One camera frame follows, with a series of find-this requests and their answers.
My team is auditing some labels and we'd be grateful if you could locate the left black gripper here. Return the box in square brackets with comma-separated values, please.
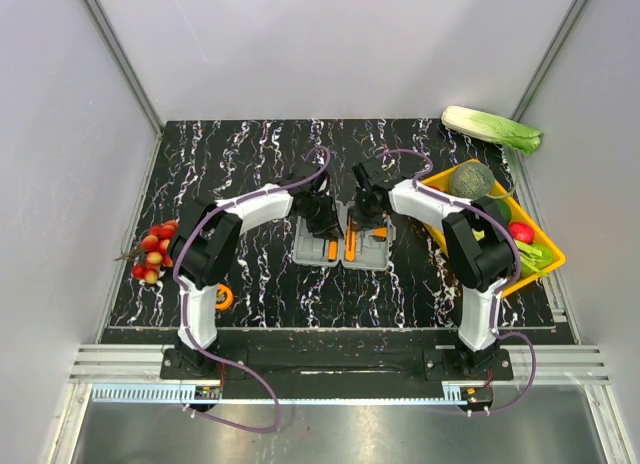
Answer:
[302, 194, 344, 244]

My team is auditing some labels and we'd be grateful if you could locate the grey plastic tool case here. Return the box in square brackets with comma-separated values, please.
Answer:
[292, 201, 396, 271]

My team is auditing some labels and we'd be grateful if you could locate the short orange screwdriver handle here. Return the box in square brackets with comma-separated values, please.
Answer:
[327, 240, 338, 262]

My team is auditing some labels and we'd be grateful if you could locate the orange utility knife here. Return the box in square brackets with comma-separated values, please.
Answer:
[345, 223, 357, 262]

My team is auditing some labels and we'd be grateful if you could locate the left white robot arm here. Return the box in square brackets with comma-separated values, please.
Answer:
[168, 164, 343, 379]

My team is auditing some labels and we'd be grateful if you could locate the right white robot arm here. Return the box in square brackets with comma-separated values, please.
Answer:
[352, 156, 521, 380]

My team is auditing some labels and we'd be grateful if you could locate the toy cantaloupe melon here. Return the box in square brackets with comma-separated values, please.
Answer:
[449, 161, 496, 200]

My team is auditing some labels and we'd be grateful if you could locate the orange tape measure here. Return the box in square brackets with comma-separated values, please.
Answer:
[216, 284, 234, 311]

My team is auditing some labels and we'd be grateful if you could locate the toy green avocado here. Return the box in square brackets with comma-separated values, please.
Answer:
[496, 199, 513, 224]

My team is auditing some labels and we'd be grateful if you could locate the toy napa cabbage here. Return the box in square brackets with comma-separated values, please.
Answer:
[441, 106, 543, 156]

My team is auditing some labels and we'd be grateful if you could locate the toy red apple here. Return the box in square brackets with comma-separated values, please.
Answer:
[508, 221, 536, 244]

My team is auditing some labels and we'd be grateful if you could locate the toy lychee bunch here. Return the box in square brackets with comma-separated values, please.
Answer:
[115, 220, 179, 285]

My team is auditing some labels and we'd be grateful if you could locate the toy green leafy vegetable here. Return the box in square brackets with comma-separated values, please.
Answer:
[515, 240, 554, 277]

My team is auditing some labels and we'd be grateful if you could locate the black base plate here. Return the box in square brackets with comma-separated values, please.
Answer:
[159, 326, 515, 383]

